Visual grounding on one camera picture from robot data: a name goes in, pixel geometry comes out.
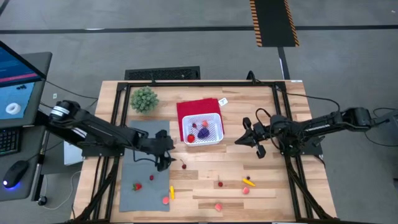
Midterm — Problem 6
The black perforated floor panel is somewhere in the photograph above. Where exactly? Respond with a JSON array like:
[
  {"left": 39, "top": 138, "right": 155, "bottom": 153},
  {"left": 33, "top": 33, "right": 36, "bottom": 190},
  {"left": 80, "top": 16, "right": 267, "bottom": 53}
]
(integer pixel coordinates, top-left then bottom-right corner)
[{"left": 124, "top": 65, "right": 201, "bottom": 81}]

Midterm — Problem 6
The black mouse with blue light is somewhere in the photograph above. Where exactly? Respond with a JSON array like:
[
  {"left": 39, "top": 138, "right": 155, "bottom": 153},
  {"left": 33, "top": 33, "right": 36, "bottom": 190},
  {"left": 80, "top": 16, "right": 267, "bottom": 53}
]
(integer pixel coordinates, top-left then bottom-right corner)
[{"left": 2, "top": 160, "right": 30, "bottom": 189}]

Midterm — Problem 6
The white box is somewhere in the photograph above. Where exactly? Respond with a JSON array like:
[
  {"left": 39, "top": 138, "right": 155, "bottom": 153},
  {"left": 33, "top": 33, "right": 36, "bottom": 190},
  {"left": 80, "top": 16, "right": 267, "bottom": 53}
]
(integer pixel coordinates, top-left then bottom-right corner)
[{"left": 63, "top": 140, "right": 85, "bottom": 166}]

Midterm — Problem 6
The black keyboard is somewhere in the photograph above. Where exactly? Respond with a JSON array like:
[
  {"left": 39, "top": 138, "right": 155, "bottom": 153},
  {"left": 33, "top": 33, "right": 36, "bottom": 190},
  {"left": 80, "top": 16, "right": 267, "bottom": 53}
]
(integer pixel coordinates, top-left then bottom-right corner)
[{"left": 0, "top": 127, "right": 22, "bottom": 156}]

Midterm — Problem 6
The red cloth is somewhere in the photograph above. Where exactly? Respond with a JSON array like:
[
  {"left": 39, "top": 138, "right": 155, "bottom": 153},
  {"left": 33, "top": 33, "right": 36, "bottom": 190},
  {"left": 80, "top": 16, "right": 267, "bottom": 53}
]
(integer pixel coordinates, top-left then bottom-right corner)
[{"left": 175, "top": 97, "right": 225, "bottom": 142}]

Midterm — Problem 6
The black orange-striped floor ramp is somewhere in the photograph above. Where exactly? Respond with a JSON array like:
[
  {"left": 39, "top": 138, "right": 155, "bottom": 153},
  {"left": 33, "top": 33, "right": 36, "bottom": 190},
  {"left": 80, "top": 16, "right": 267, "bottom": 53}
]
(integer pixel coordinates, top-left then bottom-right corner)
[{"left": 249, "top": 0, "right": 300, "bottom": 48}]

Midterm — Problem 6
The green plant in patterned pot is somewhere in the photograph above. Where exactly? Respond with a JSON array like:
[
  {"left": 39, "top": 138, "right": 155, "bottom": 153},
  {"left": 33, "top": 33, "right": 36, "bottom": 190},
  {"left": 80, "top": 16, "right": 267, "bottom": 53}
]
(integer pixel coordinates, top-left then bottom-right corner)
[{"left": 129, "top": 85, "right": 160, "bottom": 114}]

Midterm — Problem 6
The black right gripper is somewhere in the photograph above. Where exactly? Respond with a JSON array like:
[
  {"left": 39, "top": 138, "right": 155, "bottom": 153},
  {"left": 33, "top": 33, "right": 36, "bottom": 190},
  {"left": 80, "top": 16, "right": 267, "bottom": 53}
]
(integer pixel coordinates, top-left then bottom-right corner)
[{"left": 234, "top": 117, "right": 276, "bottom": 160}]

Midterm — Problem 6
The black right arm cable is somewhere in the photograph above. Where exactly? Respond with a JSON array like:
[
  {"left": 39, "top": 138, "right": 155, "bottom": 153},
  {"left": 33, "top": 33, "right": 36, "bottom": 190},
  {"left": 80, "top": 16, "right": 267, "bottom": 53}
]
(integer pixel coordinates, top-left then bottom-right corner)
[{"left": 277, "top": 88, "right": 342, "bottom": 113}]

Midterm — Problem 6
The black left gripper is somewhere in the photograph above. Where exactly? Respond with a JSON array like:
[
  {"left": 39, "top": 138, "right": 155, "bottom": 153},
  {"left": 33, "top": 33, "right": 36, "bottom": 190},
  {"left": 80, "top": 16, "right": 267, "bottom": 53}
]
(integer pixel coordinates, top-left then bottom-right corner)
[{"left": 141, "top": 136, "right": 177, "bottom": 172}]

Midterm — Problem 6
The grey desk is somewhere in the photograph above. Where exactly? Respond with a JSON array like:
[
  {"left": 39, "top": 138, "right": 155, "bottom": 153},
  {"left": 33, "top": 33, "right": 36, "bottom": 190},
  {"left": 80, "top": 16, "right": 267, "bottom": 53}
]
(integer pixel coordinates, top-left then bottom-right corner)
[{"left": 0, "top": 51, "right": 53, "bottom": 202}]

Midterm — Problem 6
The grey cloth mat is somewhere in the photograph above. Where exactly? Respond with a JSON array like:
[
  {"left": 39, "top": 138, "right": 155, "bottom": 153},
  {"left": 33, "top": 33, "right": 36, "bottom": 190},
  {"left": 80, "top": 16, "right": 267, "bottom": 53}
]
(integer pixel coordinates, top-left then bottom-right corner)
[{"left": 118, "top": 119, "right": 171, "bottom": 213}]

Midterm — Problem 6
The white perforated plastic basket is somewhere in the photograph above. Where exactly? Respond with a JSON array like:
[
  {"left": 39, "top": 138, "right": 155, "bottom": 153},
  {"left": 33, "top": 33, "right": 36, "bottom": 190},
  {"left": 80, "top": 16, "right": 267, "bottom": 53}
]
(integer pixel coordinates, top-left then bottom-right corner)
[{"left": 181, "top": 112, "right": 224, "bottom": 147}]

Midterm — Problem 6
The black metal table frame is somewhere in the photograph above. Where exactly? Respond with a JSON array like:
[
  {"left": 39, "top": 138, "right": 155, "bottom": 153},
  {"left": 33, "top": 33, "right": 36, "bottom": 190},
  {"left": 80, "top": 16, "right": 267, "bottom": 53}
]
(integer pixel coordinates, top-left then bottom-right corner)
[{"left": 71, "top": 80, "right": 338, "bottom": 224}]

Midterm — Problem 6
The computer monitor with blue screen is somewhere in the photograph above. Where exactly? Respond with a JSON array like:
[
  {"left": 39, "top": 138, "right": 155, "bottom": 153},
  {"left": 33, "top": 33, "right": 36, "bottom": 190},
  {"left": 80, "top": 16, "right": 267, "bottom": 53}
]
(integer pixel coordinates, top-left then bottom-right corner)
[{"left": 0, "top": 40, "right": 47, "bottom": 130}]

